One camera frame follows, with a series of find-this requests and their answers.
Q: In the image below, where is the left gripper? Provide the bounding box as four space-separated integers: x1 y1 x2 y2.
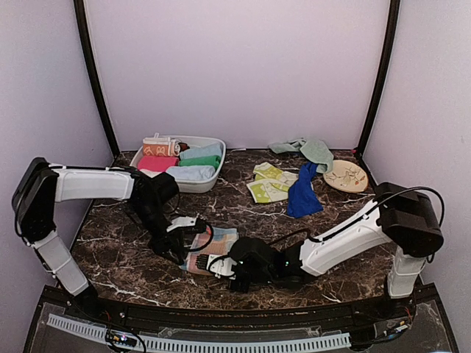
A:
131 201 187 266

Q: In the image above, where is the blue polka dot towel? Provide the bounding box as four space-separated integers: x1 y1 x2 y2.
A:
180 227 239 276

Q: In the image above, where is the orange bunny towel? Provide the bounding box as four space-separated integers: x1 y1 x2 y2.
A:
142 136 181 157

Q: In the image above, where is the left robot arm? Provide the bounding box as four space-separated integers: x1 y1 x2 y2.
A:
11 157 184 321

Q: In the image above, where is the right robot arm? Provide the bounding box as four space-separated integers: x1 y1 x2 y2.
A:
228 182 445 319

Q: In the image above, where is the white plastic basin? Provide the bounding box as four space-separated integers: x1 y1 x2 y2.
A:
128 135 227 194

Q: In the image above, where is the dark blue object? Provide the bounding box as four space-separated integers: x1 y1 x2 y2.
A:
287 162 323 218

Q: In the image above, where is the light blue rolled towel front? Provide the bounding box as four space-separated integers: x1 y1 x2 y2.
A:
166 165 216 181

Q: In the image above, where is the light blue rolled towel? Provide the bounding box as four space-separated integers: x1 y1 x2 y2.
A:
166 165 216 181
180 143 223 160

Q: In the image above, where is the pink rolled towel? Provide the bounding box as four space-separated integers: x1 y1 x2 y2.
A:
137 156 180 172

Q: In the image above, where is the green patterned small towel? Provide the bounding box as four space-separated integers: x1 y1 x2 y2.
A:
247 163 298 204

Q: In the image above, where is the green rolled towel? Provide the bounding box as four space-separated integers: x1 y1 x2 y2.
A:
179 155 222 169

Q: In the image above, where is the light blue rolled towel back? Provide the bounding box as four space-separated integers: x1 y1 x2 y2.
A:
180 143 223 160

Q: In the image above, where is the grey green crumpled towel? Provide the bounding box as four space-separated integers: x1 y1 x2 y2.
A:
269 138 334 174

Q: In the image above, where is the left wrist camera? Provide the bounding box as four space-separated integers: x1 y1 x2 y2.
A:
166 216 207 234

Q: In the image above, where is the white slotted cable duct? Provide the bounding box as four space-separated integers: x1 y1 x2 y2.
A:
46 314 351 353

